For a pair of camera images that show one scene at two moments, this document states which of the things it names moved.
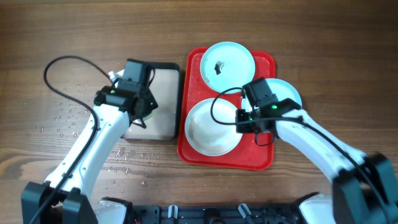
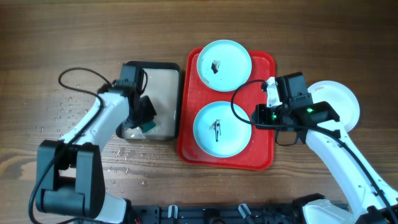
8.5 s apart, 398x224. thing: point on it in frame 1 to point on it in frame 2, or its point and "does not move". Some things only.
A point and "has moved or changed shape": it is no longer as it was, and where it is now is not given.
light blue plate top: [226, 65] does not move
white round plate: [208, 137] to [340, 99]
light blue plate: [283, 90] has moved or changed shape
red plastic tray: [253, 152] does not move
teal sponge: [150, 116] has moved or changed shape
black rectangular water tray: [163, 122] does not move
